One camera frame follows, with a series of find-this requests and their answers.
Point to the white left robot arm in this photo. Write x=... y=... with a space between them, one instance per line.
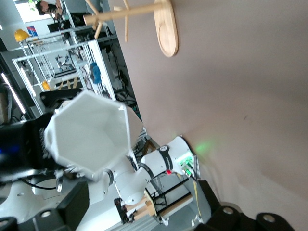
x=175 y=149

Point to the white light strip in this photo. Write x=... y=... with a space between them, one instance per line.
x=13 y=92

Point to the yellow hard hat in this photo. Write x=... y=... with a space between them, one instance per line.
x=21 y=34
x=45 y=85

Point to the white faceted cup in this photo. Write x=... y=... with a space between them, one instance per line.
x=91 y=134

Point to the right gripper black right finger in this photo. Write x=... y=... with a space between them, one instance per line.
x=223 y=219

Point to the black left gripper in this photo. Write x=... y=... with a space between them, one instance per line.
x=16 y=134

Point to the person with dark hair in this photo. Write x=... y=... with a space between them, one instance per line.
x=47 y=8

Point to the wooden cup rack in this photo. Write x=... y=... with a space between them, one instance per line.
x=168 y=36

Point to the white shelving frame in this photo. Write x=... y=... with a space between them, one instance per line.
x=91 y=48

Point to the blue plastic part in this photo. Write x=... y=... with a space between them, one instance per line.
x=95 y=72

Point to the blue wall poster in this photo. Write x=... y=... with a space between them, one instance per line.
x=31 y=30

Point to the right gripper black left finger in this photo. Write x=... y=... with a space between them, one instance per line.
x=60 y=219

